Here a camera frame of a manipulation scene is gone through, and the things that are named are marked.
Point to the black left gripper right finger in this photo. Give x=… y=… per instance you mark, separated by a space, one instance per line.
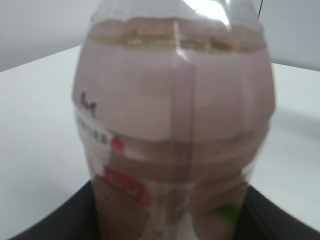
x=260 y=219

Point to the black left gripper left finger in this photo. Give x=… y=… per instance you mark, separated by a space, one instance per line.
x=74 y=219

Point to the pink oolong tea bottle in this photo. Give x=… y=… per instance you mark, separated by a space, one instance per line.
x=173 y=101

